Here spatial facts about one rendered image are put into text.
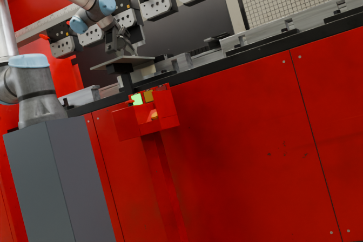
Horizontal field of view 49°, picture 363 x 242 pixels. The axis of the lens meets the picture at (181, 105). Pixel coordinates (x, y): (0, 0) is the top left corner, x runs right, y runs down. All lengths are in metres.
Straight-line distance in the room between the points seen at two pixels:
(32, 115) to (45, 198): 0.25
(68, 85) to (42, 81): 1.51
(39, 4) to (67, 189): 1.35
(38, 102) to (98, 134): 0.71
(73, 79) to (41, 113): 1.59
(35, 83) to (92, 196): 0.39
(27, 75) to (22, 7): 1.17
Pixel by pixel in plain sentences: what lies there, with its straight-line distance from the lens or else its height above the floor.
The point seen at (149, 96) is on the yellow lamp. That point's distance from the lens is 1.68.
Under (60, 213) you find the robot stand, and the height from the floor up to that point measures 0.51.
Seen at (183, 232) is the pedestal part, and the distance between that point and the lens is 1.65.
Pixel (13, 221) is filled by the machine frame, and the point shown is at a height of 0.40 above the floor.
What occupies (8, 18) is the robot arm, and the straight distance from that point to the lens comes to 1.52.
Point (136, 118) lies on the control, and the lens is 1.54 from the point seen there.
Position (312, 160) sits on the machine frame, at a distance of 1.57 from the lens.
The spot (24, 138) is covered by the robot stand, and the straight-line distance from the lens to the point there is 1.28.
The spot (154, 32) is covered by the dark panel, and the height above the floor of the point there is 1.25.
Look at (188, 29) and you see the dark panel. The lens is 2.41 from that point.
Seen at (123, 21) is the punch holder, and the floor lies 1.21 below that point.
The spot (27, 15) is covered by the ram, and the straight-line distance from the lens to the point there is 2.42.
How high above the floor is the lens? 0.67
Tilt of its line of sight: 2 degrees up
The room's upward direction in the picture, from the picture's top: 15 degrees counter-clockwise
